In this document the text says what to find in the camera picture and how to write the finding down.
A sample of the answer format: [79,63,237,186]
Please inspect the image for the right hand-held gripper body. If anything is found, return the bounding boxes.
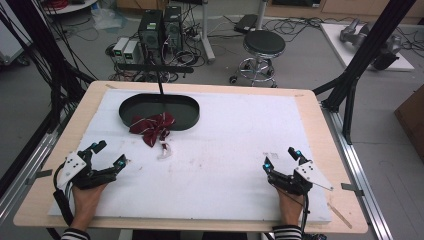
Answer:
[268,161,334,196]

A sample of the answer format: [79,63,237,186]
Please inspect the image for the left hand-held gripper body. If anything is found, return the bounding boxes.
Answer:
[57,149,118,191]

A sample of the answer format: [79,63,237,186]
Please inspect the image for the person's right hand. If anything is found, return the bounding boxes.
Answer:
[276,188,305,228]

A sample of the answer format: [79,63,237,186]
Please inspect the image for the person's left hand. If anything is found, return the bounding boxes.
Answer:
[70,183,108,231]

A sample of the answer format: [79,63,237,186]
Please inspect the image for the dark red striped bow tie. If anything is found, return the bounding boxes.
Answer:
[129,112,176,148]

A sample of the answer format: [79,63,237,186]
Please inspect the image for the white foam mat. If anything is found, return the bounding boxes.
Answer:
[48,88,333,225]

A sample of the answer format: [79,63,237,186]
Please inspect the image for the thin wooden stick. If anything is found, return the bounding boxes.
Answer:
[327,202,353,230]

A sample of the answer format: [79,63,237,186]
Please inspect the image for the dark green oval tray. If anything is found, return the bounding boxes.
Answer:
[116,63,201,132]

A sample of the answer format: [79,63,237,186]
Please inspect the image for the small white power unit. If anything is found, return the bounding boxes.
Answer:
[112,36,130,63]
[123,40,141,65]

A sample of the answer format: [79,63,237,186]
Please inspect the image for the black round stool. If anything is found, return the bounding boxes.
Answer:
[229,29,287,89]

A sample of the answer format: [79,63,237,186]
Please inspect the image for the brown cardboard box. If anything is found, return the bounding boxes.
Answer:
[393,84,424,164]

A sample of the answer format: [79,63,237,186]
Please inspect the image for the white floor board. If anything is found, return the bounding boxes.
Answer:
[319,22,415,72]

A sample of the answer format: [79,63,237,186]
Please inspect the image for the computer towers on floor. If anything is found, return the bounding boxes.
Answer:
[104,6,214,84]

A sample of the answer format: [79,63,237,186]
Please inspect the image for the black computer tower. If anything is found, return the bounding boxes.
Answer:
[137,9,165,63]
[162,5,184,52]

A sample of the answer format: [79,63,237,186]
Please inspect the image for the clear plastic bag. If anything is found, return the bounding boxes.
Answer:
[90,7,128,32]

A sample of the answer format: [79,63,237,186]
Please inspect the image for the flat black box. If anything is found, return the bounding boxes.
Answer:
[233,13,259,35]

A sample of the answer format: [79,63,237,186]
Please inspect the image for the round white table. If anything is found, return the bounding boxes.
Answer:
[42,0,99,15]

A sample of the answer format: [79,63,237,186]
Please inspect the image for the white table leg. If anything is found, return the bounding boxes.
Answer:
[199,0,217,65]

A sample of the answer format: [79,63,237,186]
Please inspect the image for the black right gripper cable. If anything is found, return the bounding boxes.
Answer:
[299,192,312,236]

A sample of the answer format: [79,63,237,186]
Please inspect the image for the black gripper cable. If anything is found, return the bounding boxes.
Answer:
[299,192,312,236]
[52,162,75,228]

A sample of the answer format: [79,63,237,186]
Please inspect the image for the grey metal bracket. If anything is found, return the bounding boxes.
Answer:
[340,182,365,197]
[25,168,54,186]

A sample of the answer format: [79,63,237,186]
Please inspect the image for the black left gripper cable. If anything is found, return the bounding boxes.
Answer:
[52,162,75,228]

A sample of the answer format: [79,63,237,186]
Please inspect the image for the aluminium rail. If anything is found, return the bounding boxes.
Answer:
[320,101,395,240]
[0,111,73,228]

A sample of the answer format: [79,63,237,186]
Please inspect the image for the black metal frame with cables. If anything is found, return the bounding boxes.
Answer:
[0,0,98,134]

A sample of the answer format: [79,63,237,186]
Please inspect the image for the black metal frame stand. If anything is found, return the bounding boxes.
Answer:
[312,0,418,146]

